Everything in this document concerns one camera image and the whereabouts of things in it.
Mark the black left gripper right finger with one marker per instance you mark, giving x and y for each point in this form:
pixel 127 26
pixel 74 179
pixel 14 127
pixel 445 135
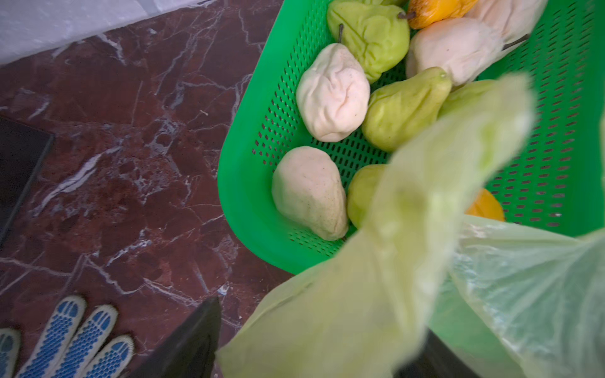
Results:
pixel 436 360

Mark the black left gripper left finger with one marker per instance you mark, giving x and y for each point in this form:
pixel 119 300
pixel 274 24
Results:
pixel 190 350

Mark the green avocado print plastic bag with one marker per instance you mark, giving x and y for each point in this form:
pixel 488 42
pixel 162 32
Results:
pixel 366 311

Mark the orange pear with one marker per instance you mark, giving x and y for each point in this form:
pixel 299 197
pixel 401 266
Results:
pixel 423 13
pixel 486 206

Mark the blue white work glove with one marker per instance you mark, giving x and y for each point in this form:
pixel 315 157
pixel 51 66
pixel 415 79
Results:
pixel 71 345

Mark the green pear lower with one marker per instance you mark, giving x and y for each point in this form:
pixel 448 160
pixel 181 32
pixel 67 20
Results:
pixel 361 191

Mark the white pear front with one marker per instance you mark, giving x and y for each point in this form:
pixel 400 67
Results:
pixel 308 190

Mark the white pear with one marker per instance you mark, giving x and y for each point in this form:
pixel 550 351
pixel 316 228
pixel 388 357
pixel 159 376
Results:
pixel 462 47
pixel 308 190
pixel 513 19
pixel 333 95

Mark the green plastic perforated basket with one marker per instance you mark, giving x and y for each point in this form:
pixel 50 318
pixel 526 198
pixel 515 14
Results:
pixel 554 184

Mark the green pear middle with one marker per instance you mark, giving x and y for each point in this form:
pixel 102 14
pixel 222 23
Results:
pixel 399 111

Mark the green pear front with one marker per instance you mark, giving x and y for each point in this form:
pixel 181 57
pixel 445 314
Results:
pixel 465 95

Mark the white pear upper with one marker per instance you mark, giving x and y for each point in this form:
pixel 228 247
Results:
pixel 462 47

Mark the green pear with stem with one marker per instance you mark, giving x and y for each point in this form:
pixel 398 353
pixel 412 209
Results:
pixel 376 33

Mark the white pear far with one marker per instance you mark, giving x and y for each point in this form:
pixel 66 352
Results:
pixel 513 19

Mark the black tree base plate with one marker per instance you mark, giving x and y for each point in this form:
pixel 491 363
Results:
pixel 23 150

